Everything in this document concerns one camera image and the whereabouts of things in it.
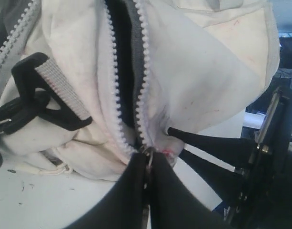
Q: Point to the white fabric duffel bag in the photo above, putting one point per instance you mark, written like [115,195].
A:
[84,84]

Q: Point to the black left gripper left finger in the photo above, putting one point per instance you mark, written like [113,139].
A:
[122,207]

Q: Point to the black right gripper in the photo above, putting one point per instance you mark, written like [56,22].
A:
[266,200]

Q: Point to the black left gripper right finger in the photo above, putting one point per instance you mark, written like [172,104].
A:
[172,205]

